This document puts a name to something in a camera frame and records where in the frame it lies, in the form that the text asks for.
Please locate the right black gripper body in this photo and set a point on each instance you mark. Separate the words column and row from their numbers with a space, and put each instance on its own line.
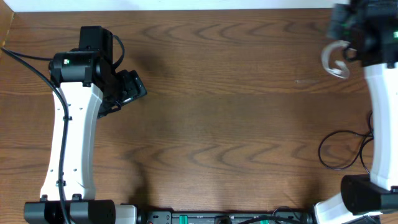
column 339, row 22

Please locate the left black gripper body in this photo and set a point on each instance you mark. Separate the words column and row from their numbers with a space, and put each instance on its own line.
column 128, row 88

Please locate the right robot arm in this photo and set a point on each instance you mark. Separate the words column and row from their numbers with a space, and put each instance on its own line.
column 366, row 31

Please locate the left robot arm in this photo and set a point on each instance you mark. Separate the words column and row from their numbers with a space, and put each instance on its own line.
column 87, row 85

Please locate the cardboard box edge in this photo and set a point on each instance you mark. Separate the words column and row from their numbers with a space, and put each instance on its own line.
column 6, row 18

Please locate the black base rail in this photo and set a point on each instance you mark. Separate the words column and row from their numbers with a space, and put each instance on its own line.
column 284, row 215

